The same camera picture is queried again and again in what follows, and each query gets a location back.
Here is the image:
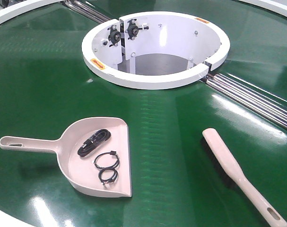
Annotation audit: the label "white rim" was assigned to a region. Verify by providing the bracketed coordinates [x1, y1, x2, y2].
[0, 0, 60, 24]
[240, 0, 287, 17]
[0, 210, 31, 227]

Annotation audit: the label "white central hub ring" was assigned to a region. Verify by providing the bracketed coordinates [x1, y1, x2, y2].
[81, 10, 231, 90]

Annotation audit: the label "black bearing mount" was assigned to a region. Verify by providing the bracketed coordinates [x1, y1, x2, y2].
[126, 19, 149, 40]
[108, 25, 121, 47]

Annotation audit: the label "large black wire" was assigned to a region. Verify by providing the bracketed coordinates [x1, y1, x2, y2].
[93, 151, 121, 170]

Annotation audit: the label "left black bearing mount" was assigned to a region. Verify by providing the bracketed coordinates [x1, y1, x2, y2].
[108, 25, 121, 47]

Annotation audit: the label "right black bearing mount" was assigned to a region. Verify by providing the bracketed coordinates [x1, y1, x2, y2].
[126, 19, 149, 40]

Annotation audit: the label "green conveyor belt surface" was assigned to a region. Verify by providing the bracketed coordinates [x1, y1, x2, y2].
[0, 3, 287, 227]

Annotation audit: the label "steel rollers top left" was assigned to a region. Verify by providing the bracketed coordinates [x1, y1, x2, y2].
[62, 0, 112, 24]

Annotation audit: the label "black USB cable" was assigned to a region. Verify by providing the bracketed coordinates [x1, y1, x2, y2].
[77, 129, 112, 158]

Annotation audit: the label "steel rollers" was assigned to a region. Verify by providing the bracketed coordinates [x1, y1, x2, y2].
[201, 73, 287, 130]
[62, 0, 112, 24]

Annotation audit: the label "white outer rim bottom left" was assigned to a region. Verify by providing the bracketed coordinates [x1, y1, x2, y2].
[0, 210, 31, 227]

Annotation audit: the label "steel rollers right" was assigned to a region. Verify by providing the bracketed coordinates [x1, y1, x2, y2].
[201, 73, 287, 130]

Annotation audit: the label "small black wire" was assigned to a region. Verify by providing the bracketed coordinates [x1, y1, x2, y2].
[98, 167, 119, 185]

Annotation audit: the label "pink plastic dustpan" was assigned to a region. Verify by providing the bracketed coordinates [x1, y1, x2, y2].
[0, 117, 132, 198]

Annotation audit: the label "beige hand brush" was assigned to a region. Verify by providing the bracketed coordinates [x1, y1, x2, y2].
[202, 128, 287, 227]

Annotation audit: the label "white outer rim top left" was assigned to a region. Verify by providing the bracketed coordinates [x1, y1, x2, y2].
[0, 0, 60, 24]

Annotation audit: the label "white outer rim top right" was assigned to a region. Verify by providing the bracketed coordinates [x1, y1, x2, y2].
[240, 0, 287, 17]

